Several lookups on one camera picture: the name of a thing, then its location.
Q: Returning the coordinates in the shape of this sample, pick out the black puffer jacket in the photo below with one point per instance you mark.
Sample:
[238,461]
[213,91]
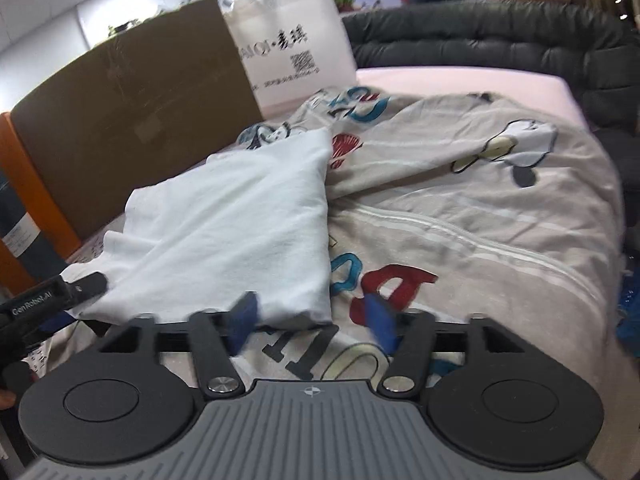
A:
[595,54]

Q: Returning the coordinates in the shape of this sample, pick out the white shopping bag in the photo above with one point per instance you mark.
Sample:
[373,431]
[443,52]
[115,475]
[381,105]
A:
[290,49]

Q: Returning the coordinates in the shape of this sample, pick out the orange cardboard box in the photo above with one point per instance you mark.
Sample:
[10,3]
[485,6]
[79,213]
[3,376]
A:
[23,176]

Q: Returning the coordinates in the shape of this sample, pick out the brown cardboard box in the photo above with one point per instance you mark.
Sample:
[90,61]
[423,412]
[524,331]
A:
[142,107]

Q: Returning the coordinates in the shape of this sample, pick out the white black trim t-shirt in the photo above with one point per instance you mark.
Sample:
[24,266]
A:
[245,221]

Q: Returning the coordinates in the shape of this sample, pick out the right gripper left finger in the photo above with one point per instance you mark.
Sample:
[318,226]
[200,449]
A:
[215,337]

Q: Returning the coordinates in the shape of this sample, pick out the dark blue vacuum bottle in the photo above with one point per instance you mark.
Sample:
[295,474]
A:
[27,256]

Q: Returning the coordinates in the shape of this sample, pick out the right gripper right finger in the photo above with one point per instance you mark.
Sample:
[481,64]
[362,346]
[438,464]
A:
[408,338]

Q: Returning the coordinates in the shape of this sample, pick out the printed grey bed sheet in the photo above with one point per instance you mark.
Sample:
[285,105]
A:
[505,223]

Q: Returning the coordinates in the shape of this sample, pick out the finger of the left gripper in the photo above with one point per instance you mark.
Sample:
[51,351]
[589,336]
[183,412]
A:
[88,287]

